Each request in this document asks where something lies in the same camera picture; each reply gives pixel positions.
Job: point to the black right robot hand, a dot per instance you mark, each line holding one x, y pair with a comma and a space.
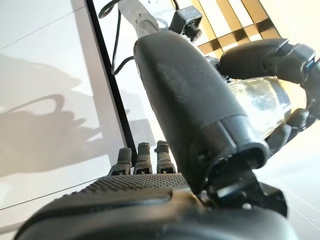
190, 100

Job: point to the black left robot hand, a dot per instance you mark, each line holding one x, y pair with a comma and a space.
262, 58

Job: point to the clear jasmine tea bottle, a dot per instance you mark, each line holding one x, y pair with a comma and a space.
262, 105

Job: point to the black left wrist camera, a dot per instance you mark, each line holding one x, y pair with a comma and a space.
186, 21

